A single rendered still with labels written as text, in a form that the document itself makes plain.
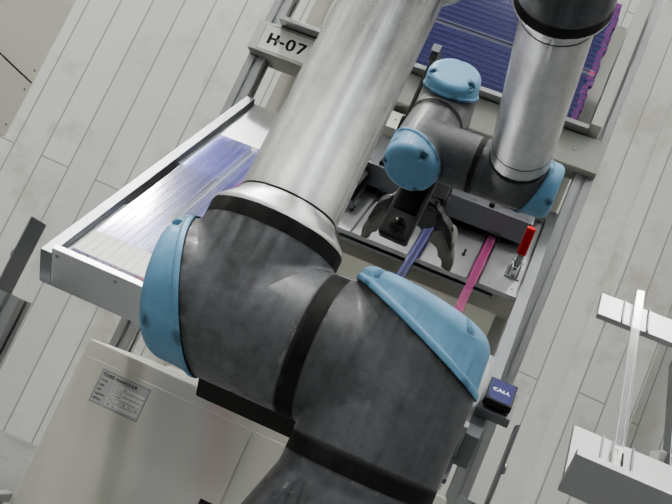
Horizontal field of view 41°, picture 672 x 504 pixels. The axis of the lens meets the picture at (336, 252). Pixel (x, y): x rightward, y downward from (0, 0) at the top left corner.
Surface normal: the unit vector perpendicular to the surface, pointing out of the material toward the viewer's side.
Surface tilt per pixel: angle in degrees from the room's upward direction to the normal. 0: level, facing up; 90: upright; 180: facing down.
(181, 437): 90
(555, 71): 151
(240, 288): 81
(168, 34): 90
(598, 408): 90
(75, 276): 134
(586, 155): 90
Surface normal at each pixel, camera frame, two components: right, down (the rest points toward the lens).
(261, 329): -0.20, -0.09
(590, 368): 0.11, -0.13
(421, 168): -0.41, 0.64
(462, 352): 0.52, 0.02
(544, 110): 0.00, 0.88
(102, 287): -0.36, 0.47
